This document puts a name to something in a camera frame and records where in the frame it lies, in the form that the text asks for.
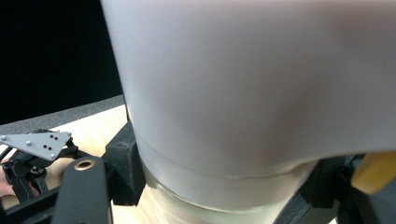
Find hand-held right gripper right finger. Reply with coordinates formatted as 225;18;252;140
273;156;359;224

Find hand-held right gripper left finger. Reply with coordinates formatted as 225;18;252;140
105;120;148;207

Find amber jar with spouted white lid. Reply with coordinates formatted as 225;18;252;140
100;0;396;224

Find yellow rounded piece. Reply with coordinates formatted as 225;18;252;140
350;151;396;196

